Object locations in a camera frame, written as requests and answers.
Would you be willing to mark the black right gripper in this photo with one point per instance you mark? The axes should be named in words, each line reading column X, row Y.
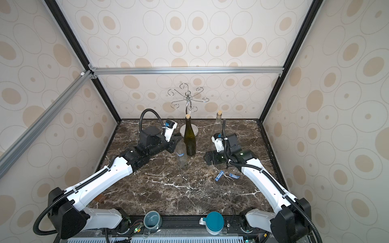
column 209, row 157

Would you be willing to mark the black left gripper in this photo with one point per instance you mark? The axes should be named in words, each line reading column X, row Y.
column 173, row 142

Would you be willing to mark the clear bottle black cap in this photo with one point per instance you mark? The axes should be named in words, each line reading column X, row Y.
column 181, row 153

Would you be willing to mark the dark green wine bottle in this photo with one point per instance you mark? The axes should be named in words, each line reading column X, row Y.
column 189, row 137

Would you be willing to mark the clear glass bottle cork stopper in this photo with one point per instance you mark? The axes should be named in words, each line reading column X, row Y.
column 216, row 131

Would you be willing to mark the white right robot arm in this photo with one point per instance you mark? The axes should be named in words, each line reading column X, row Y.
column 291, row 218

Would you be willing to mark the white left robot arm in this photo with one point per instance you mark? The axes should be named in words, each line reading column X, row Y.
column 68, row 209

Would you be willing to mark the teal lid white container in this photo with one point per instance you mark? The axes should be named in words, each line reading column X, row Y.
column 214, row 223

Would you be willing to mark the grey teal cup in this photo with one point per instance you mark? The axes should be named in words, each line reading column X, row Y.
column 153, row 220

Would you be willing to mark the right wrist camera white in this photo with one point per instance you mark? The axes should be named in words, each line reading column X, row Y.
column 217, row 140

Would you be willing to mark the horizontal aluminium rail back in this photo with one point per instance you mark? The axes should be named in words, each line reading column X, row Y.
column 188, row 70

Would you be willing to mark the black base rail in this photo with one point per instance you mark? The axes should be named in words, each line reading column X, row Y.
column 177, row 229

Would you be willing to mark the brown object near wall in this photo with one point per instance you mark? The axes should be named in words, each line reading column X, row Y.
column 100, row 198

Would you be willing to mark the aluminium rail left side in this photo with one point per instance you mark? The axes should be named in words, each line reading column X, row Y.
column 17, row 149

